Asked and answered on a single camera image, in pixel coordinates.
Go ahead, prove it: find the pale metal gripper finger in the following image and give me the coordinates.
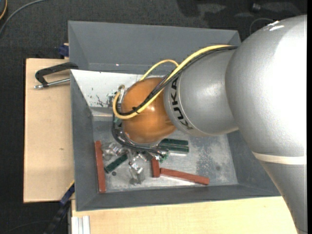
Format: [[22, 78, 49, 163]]
[[101, 142, 127, 161], [128, 154, 146, 186]]

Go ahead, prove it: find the dark green flat block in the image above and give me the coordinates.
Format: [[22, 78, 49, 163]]
[[104, 153, 129, 174], [157, 138, 190, 154]]

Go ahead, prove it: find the short red-brown flat block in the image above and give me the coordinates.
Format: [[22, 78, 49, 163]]
[[151, 157, 161, 178]]

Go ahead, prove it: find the long red-brown flat block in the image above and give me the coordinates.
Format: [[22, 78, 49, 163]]
[[94, 140, 107, 194], [159, 167, 211, 186]]

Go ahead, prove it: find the pale wood flat board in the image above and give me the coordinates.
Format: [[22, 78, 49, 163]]
[[23, 58, 76, 203]]

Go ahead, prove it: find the grey metal bin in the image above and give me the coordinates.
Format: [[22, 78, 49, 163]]
[[67, 20, 281, 212]]

